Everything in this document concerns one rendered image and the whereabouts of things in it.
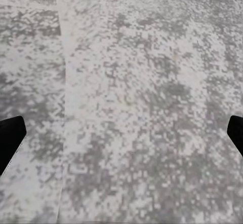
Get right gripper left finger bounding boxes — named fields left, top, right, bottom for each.
left=0, top=116, right=26, bottom=176

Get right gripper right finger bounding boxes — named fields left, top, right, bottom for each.
left=227, top=115, right=243, bottom=156

